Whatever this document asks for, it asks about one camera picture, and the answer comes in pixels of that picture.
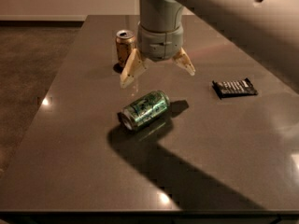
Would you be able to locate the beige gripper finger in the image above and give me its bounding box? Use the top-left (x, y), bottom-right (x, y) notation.
top-left (120, 49), bottom-right (148, 88)
top-left (172, 49), bottom-right (195, 76)

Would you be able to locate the green soda can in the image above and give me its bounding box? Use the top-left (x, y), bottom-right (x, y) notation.
top-left (120, 91), bottom-right (170, 132)

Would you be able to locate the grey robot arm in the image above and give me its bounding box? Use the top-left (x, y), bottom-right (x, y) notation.
top-left (121, 0), bottom-right (299, 91)

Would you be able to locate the gold soda can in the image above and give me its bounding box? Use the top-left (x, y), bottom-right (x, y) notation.
top-left (116, 30), bottom-right (135, 68)

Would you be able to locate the black snack bar wrapper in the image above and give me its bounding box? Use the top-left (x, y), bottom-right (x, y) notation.
top-left (212, 78), bottom-right (258, 99)

